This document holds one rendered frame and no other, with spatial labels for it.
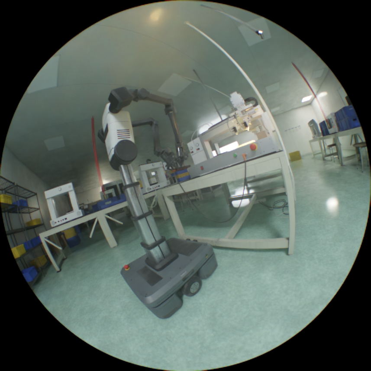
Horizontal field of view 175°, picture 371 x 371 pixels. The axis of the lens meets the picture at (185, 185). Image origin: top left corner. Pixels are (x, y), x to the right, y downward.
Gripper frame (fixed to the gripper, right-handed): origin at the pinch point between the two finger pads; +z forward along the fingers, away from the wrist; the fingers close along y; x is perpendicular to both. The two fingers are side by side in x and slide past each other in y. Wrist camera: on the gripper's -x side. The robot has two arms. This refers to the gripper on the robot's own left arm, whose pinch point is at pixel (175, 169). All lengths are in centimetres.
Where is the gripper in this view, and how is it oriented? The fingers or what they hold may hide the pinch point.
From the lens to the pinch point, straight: 116.1
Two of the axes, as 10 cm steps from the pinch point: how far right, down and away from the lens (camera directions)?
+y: -6.8, 2.0, 7.0
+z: 6.1, 6.9, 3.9
